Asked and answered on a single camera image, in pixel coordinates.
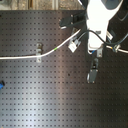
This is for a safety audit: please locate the metal cable clip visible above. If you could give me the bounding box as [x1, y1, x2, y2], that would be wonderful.
[36, 42, 43, 63]

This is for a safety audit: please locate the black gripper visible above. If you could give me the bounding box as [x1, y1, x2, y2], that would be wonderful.
[86, 48, 104, 84]

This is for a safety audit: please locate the white cable connector plug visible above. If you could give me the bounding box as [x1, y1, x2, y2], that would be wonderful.
[68, 39, 81, 53]

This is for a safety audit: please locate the black perforated breadboard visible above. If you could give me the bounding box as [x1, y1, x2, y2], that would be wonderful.
[0, 11, 128, 128]

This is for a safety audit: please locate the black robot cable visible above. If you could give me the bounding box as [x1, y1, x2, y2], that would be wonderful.
[77, 12, 128, 51]

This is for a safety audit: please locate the white cable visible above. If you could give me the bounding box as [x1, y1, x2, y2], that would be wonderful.
[0, 29, 82, 61]

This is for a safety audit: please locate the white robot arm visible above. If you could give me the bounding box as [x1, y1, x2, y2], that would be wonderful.
[81, 0, 123, 83]

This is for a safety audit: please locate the black bracket on board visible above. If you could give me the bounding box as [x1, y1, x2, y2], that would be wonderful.
[59, 12, 86, 29]

